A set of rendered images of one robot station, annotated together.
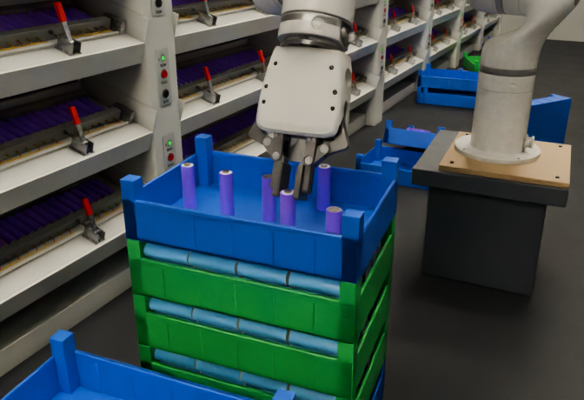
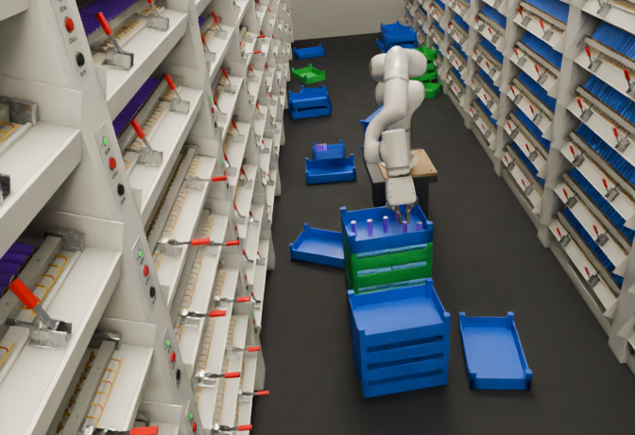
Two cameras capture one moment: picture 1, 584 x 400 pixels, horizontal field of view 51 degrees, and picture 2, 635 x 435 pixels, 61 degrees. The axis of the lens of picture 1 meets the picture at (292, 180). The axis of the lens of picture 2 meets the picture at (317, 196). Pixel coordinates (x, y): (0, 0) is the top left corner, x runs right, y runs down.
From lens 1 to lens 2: 144 cm
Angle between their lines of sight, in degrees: 25
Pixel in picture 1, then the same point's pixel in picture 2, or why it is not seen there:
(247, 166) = (360, 214)
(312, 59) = (403, 180)
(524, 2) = not seen: hidden behind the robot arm
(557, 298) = (437, 217)
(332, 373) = (425, 270)
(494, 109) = not seen: hidden behind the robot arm
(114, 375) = (368, 297)
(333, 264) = (425, 238)
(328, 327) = (423, 257)
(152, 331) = (359, 282)
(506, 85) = not seen: hidden behind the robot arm
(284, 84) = (396, 190)
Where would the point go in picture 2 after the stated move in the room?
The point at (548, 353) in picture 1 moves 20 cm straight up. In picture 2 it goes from (448, 240) to (449, 205)
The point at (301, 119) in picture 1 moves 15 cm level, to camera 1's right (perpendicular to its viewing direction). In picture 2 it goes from (404, 199) to (438, 186)
